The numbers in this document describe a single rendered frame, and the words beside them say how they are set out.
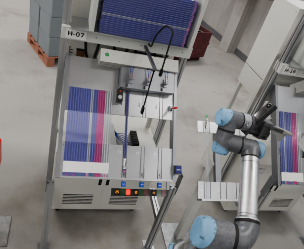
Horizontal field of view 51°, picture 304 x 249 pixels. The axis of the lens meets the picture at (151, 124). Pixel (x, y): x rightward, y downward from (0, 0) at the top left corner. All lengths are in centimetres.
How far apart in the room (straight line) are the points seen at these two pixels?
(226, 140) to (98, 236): 143
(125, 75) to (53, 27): 237
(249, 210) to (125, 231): 142
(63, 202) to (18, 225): 33
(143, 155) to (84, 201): 73
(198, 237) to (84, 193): 134
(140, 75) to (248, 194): 100
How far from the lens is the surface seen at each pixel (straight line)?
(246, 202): 133
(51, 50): 431
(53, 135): 231
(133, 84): 193
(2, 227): 251
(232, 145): 139
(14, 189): 273
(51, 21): 416
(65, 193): 240
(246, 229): 128
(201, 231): 122
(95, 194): 243
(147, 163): 193
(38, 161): 295
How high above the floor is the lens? 204
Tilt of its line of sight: 34 degrees down
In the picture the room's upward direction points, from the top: 18 degrees clockwise
